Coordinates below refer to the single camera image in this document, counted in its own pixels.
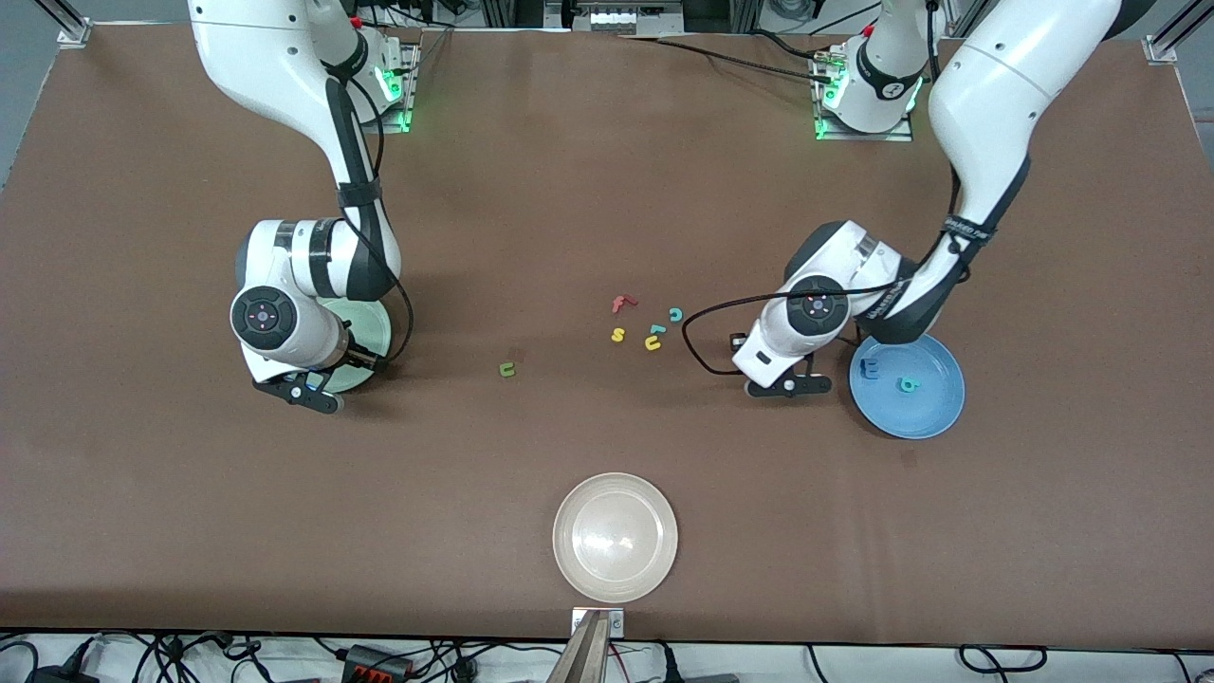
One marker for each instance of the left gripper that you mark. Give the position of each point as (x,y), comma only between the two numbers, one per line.
(738,342)

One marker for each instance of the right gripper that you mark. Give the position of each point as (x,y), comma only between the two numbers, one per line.
(364,360)

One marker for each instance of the blue letter m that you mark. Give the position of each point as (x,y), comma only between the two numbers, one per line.
(868,368)

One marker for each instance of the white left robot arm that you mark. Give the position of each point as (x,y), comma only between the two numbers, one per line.
(996,104)

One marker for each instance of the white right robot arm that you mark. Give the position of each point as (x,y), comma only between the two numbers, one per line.
(256,57)

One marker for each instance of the green plate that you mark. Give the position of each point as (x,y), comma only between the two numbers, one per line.
(370,327)

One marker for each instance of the red letter f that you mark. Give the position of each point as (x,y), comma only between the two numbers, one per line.
(619,304)

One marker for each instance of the blue plate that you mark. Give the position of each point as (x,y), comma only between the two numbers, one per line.
(920,413)

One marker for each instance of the beige plate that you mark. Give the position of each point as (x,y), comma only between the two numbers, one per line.
(615,538)

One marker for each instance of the black orange power strip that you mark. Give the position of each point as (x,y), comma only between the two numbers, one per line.
(375,662)

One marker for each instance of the grey metal device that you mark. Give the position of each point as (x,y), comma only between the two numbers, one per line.
(616,17)

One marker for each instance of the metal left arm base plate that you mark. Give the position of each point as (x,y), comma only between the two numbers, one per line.
(892,136)

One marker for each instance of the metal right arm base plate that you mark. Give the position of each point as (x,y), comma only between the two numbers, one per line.
(403,95)

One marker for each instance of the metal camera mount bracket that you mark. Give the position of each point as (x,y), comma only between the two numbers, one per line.
(616,622)

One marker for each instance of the grey camera mount bar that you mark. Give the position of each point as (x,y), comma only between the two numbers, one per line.
(583,659)

